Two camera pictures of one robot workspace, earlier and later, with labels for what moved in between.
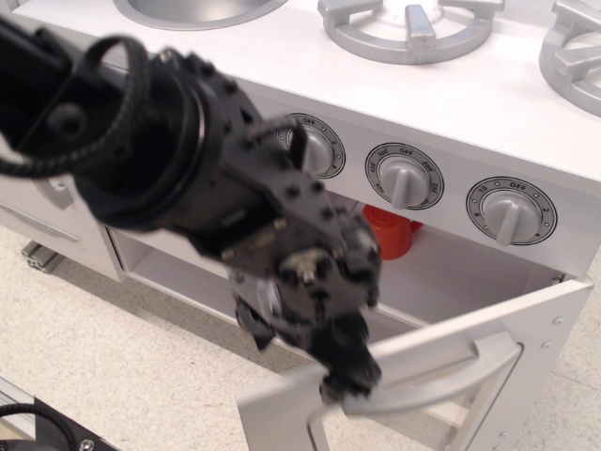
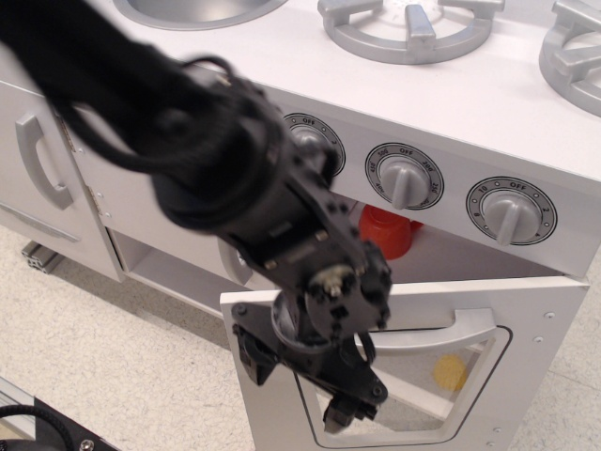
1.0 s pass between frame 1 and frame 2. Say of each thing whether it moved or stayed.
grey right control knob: stayed
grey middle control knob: stayed
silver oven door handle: moved
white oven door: moved
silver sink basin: stayed
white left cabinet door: stayed
